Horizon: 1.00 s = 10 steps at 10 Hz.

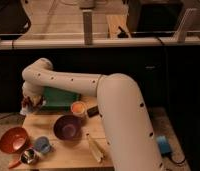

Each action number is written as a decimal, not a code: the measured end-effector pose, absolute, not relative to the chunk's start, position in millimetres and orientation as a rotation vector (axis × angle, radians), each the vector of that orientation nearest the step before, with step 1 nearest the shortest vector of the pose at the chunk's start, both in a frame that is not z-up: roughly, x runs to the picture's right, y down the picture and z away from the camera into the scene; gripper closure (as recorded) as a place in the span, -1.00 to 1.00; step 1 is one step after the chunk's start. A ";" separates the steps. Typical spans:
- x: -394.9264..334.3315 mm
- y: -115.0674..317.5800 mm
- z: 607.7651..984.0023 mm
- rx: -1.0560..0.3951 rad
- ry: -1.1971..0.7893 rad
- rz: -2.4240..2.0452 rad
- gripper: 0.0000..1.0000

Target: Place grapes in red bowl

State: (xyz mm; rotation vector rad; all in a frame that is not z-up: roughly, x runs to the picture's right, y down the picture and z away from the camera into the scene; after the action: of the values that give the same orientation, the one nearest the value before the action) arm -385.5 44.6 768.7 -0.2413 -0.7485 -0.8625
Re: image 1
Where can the small steel pot orange handle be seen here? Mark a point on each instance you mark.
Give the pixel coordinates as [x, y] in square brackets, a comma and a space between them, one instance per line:
[28, 157]

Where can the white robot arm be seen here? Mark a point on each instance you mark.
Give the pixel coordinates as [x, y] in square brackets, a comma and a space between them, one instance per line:
[126, 122]

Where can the purple bowl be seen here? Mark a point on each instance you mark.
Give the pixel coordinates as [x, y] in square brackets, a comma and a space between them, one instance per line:
[67, 127]

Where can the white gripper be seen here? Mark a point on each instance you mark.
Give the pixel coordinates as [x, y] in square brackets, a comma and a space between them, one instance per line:
[30, 90]

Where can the orange cup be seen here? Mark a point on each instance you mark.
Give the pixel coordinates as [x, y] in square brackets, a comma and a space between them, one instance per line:
[78, 108]

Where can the blue tape roll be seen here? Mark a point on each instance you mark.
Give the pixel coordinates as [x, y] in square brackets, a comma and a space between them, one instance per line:
[163, 145]

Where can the wooden board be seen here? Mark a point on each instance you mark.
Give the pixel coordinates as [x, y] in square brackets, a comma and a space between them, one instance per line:
[117, 26]

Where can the yellow corn cob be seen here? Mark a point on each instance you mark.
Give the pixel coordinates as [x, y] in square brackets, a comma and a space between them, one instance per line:
[95, 150]

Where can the dark grape bunch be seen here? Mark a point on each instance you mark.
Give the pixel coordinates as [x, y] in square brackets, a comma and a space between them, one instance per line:
[34, 102]

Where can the small black block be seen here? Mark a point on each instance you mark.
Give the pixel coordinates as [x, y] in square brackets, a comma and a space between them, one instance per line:
[93, 111]

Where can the blue cup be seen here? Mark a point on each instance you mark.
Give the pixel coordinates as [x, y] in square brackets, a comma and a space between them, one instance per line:
[42, 145]

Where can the green bin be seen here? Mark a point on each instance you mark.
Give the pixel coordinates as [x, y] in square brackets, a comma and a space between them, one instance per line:
[56, 99]

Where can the red bowl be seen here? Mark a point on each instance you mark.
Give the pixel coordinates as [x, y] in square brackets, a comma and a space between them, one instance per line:
[14, 140]

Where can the metal railing frame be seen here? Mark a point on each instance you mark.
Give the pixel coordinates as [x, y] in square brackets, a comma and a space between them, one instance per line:
[180, 37]

